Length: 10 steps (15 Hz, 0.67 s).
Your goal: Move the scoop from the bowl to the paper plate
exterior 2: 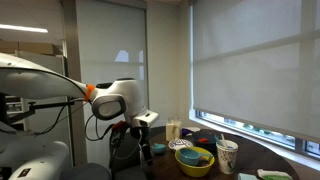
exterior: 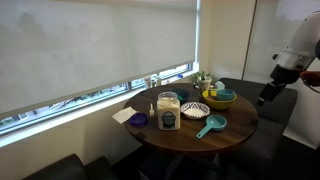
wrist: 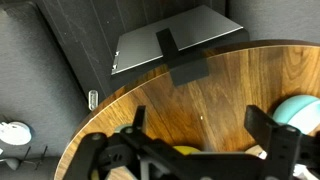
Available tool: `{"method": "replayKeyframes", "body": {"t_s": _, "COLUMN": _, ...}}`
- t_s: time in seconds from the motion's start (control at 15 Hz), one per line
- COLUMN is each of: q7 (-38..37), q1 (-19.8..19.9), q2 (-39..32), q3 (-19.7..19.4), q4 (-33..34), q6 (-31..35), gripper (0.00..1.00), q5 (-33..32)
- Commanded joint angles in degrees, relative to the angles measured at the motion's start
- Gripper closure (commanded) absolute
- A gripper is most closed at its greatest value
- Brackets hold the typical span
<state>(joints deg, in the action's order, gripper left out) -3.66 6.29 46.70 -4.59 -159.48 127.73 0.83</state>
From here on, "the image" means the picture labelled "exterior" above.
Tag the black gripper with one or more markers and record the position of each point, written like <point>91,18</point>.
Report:
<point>270,91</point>

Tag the teal round scoop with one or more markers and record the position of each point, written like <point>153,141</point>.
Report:
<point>225,94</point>

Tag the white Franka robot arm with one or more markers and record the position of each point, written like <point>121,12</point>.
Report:
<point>301,43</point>

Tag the yellow bowl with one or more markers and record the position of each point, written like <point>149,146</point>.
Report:
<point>218,104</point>

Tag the blue patterned bowl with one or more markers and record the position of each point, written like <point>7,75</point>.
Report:
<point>195,110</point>

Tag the dark teal bowl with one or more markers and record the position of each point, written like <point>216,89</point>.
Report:
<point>183,94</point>

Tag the dark grey upholstered bench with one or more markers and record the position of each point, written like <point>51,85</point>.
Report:
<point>276,110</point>

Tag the light blue small cup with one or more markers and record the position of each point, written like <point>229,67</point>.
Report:
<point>220,85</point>

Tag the white plant pot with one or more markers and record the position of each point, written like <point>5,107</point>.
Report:
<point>204,84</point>

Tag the green potted plant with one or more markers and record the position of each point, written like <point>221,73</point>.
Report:
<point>200,75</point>

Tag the round dark wooden table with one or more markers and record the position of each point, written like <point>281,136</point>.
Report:
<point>186,136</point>

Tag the small blue windowsill object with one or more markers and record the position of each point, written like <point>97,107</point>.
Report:
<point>180,76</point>

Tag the glass jar of rice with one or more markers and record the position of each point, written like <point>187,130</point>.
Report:
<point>168,113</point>

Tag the small white bottle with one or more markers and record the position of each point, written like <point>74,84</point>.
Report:
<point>147,82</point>
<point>152,111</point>

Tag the purple jar lid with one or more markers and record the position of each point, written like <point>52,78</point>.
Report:
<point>138,119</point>

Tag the white paper napkin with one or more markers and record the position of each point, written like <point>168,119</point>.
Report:
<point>123,114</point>

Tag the white roller blind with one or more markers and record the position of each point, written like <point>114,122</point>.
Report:
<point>93,46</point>

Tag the window with white frame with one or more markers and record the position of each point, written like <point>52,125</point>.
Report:
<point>66,105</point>

